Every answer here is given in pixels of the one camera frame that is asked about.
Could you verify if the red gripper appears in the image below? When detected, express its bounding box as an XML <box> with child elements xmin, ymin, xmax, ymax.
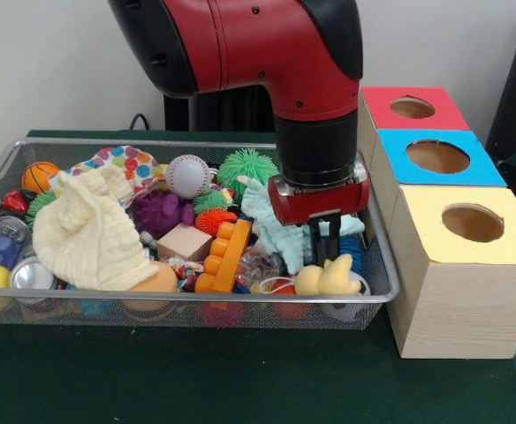
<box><xmin>267</xmin><ymin>172</ymin><xmax>373</xmax><ymax>268</ymax></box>

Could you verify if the yellow plush duck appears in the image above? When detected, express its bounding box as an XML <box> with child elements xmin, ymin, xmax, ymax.
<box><xmin>293</xmin><ymin>254</ymin><xmax>363</xmax><ymax>296</ymax></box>

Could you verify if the light blue muslin cloth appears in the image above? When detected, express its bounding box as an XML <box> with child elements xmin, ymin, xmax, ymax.
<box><xmin>236</xmin><ymin>175</ymin><xmax>366</xmax><ymax>275</ymax></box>

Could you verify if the wooden box with three holes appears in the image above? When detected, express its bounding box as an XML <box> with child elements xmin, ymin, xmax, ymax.
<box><xmin>357</xmin><ymin>86</ymin><xmax>516</xmax><ymax>360</ymax></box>

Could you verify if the shallow mesh bin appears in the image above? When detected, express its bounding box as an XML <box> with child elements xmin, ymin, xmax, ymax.
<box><xmin>0</xmin><ymin>137</ymin><xmax>400</xmax><ymax>330</ymax></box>

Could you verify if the orange toy building block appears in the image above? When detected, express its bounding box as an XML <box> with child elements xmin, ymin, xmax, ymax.
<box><xmin>193</xmin><ymin>219</ymin><xmax>253</xmax><ymax>295</ymax></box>

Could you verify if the large green spiky ball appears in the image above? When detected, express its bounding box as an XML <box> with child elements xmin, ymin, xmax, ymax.
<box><xmin>216</xmin><ymin>148</ymin><xmax>280</xmax><ymax>204</ymax></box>

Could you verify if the plain wooden cube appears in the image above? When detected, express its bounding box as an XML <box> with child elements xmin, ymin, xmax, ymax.
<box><xmin>156</xmin><ymin>223</ymin><xmax>213</xmax><ymax>261</ymax></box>

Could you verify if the white toy baseball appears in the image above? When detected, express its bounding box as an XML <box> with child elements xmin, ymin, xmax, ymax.
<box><xmin>163</xmin><ymin>154</ymin><xmax>211</xmax><ymax>200</ymax></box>

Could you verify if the purple spiky rubber toy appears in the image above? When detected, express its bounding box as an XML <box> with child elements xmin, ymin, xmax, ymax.
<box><xmin>130</xmin><ymin>189</ymin><xmax>196</xmax><ymax>239</ymax></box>

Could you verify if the polka dot cloth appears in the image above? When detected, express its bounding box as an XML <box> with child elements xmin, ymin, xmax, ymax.
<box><xmin>48</xmin><ymin>144</ymin><xmax>166</xmax><ymax>195</ymax></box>

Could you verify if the cream muslin cloth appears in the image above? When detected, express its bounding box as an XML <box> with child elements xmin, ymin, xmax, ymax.
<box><xmin>31</xmin><ymin>165</ymin><xmax>160</xmax><ymax>292</ymax></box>

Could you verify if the small orange basketball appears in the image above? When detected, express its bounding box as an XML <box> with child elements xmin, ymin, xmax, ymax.
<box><xmin>20</xmin><ymin>161</ymin><xmax>60</xmax><ymax>194</ymax></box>

